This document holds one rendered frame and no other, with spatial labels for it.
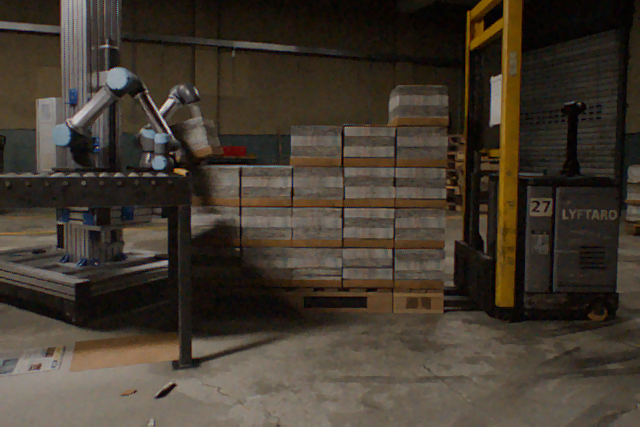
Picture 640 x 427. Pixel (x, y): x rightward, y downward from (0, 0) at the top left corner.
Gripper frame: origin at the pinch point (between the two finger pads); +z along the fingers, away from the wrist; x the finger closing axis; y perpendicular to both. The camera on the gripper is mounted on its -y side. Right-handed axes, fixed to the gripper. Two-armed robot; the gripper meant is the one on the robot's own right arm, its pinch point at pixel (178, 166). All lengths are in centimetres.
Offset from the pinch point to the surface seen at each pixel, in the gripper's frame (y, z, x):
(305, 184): -33, -6, -66
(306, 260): -74, -7, -53
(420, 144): -32, -7, -135
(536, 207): -83, -23, -180
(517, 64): -7, -26, -192
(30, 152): 134, 546, 358
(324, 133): -9, -6, -86
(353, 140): -18, -6, -100
